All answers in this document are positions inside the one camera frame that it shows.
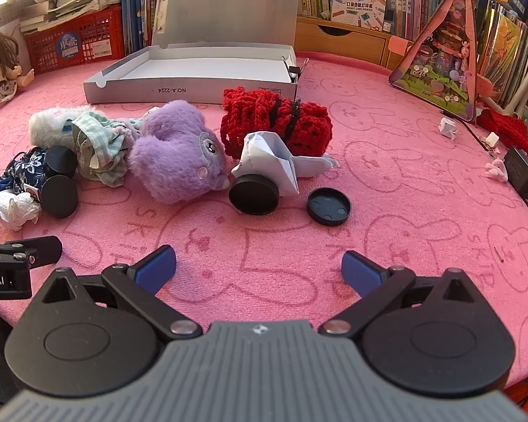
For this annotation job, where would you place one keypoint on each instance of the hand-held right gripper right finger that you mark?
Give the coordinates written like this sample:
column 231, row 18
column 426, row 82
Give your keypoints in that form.
column 363, row 272

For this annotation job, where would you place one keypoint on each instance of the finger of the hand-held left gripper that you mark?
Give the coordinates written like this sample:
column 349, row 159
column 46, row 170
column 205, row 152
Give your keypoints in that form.
column 44, row 248

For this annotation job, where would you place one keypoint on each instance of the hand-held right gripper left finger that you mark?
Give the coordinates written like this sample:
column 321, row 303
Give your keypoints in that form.
column 156, row 268

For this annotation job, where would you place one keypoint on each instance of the blue floral cloth pouch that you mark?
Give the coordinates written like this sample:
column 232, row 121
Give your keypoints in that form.
column 22, row 171

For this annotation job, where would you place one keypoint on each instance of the purple plush toy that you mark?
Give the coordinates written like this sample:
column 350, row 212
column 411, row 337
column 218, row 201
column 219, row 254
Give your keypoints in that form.
column 176, row 154

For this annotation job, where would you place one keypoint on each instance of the green checked scrunchie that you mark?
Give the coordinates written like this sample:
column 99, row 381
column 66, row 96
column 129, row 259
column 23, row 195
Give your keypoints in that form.
column 97, row 140

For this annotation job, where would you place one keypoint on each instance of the white paper figure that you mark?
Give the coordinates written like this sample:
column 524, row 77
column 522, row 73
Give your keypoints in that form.
column 268, row 154

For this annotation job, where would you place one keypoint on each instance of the red crocheted bundle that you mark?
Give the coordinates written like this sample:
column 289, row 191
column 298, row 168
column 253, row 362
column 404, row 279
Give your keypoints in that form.
column 308, row 127

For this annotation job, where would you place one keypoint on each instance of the silver storage box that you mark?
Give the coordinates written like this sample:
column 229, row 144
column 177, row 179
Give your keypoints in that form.
column 202, row 70

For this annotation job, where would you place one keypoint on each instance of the white crumpled paper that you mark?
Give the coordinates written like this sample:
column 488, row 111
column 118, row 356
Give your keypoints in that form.
column 13, row 211

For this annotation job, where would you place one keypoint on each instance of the pink bunny print blanket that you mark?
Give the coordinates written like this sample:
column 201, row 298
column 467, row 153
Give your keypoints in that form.
column 246, row 246

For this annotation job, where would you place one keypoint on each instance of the small white folded paper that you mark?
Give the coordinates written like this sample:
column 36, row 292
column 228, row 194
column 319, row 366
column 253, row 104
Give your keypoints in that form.
column 449, row 128

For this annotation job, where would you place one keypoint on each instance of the small pink white figure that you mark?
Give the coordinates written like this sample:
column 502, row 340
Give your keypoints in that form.
column 497, row 170

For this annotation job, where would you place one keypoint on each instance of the small white block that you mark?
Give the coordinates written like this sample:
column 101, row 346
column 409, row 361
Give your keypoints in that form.
column 493, row 139

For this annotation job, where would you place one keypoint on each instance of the black power adapter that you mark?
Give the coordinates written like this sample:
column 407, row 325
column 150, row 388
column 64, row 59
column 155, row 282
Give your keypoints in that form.
column 521, row 169

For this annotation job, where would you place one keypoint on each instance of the small red crocheted piece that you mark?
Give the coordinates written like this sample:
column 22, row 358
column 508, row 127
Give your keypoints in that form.
column 510, row 129

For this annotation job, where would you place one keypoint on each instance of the black binder clip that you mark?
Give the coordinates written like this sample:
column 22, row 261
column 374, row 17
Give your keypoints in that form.
column 295, row 72

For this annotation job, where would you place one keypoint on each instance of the grid pattern board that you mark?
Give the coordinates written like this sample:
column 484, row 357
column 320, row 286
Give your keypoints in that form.
column 4, row 13

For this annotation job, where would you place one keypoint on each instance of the large red plastic basket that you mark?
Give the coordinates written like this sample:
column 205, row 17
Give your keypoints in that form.
column 97, row 35

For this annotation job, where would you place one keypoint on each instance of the pink triangular house toy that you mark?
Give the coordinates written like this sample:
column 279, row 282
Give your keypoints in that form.
column 440, row 66

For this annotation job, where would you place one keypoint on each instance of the row of upright books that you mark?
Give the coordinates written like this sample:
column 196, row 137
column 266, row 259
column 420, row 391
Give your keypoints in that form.
column 136, row 9

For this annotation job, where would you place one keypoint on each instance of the white label printer box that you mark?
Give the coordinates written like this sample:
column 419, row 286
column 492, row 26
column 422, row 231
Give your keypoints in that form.
column 356, row 6

